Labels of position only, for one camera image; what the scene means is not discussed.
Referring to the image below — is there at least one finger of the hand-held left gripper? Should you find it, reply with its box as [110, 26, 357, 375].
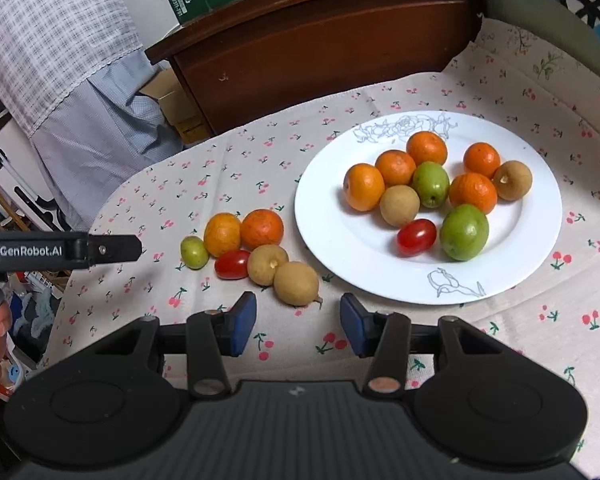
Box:
[87, 233, 144, 264]

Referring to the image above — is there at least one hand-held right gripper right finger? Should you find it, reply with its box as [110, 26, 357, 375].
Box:
[340, 293, 503, 395]

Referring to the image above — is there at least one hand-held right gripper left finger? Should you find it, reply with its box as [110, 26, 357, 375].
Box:
[94, 291, 258, 399]

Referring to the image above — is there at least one red cherry tomato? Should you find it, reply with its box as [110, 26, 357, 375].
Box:
[214, 249, 252, 280]
[396, 218, 438, 257]

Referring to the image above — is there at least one brown longan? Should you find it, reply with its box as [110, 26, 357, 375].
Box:
[247, 244, 289, 286]
[493, 160, 533, 202]
[379, 185, 421, 228]
[273, 261, 324, 310]

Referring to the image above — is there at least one yellowish green jujube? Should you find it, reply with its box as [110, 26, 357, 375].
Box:
[180, 236, 210, 270]

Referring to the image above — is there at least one small orange tangerine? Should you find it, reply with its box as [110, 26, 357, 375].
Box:
[406, 130, 448, 166]
[343, 163, 386, 212]
[375, 150, 417, 186]
[203, 213, 242, 257]
[463, 142, 501, 179]
[448, 172, 498, 215]
[240, 209, 285, 252]

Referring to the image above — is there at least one large green jujube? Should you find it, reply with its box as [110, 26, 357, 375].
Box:
[439, 204, 490, 262]

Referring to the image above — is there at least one small green jujube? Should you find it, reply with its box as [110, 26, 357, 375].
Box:
[412, 161, 451, 209]

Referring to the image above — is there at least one white plate with line drawing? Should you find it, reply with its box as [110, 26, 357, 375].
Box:
[294, 110, 564, 305]

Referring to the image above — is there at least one cherry print tablecloth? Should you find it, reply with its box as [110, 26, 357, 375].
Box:
[44, 17, 600, 478]

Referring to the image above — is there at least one light blue checked cloth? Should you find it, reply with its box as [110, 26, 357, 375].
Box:
[30, 49, 186, 232]

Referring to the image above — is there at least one brown cardboard box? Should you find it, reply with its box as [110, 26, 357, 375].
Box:
[139, 67, 214, 144]

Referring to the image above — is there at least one white checked cloth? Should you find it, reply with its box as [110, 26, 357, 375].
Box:
[0, 0, 147, 137]

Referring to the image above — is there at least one dark wooden headboard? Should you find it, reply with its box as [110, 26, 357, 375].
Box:
[145, 0, 487, 137]

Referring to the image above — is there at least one olive grey cushion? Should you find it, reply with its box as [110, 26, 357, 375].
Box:
[481, 0, 600, 108]

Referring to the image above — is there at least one white panel with black handles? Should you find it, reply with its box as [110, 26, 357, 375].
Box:
[0, 119, 72, 234]

